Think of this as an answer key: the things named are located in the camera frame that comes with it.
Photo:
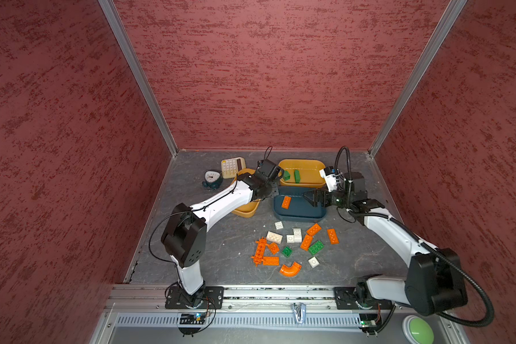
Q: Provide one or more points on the green 2x3 lego plate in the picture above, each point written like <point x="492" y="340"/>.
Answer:
<point x="316" y="247"/>

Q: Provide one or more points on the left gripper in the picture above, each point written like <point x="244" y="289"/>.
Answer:
<point x="275" y="188"/>

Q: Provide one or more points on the aluminium front rail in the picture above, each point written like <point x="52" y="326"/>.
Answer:
<point x="237" y="298"/>

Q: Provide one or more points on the green 2x4 lego plate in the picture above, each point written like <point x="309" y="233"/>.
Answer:
<point x="297" y="176"/>

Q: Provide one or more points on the green push button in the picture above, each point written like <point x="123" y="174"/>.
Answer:
<point x="417" y="330"/>

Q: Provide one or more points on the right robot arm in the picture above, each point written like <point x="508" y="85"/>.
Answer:
<point x="432" y="282"/>

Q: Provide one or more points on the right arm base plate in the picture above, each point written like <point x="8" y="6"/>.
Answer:
<point x="344" y="298"/>

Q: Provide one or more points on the right circuit board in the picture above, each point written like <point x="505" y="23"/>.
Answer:
<point x="369" y="320"/>

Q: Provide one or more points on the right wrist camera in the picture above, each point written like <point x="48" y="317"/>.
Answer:
<point x="330" y="175"/>

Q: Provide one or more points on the orange 2x3 lego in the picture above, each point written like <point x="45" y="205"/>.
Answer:
<point x="306" y="242"/>
<point x="286" y="202"/>
<point x="333" y="237"/>
<point x="313" y="230"/>

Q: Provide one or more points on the metal clip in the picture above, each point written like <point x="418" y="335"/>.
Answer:
<point x="299" y="312"/>

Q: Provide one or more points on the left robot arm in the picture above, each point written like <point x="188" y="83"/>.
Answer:
<point x="185" y="233"/>

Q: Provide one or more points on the yellow tub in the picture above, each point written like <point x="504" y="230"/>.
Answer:
<point x="247" y="210"/>
<point x="309" y="172"/>

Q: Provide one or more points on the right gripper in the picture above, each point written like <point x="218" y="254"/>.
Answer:
<point x="317" y="193"/>

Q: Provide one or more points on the orange flat 2x4 lego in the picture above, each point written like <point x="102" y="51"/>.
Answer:
<point x="271" y="261"/>

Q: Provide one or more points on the white square lego lower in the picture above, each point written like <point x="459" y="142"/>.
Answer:
<point x="313" y="262"/>

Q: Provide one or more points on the orange long lego chassis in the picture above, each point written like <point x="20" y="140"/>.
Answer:
<point x="258" y="256"/>

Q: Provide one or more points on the cream calculator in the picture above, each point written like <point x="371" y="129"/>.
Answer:
<point x="231" y="167"/>

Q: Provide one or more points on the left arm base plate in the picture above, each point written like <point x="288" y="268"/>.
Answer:
<point x="210" y="297"/>

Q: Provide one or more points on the white 2x4 lego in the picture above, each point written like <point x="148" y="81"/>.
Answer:
<point x="274" y="237"/>

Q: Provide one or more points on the yellow tub right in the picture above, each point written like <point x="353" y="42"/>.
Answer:
<point x="309" y="172"/>

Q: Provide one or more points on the orange curved lego piece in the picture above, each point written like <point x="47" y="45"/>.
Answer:
<point x="290" y="271"/>

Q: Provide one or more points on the dark teal tub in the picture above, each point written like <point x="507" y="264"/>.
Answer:
<point x="299" y="210"/>

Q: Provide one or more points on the small orange lego brick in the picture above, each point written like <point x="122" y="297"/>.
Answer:
<point x="273" y="247"/>

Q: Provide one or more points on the circuit board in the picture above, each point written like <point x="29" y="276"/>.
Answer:
<point x="369" y="320"/>
<point x="192" y="319"/>

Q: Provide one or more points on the yellow tub left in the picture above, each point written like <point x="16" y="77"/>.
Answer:
<point x="247" y="210"/>

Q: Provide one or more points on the left circuit board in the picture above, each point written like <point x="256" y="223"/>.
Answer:
<point x="192" y="319"/>

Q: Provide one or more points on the small teal alarm clock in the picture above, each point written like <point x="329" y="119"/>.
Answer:
<point x="213" y="179"/>

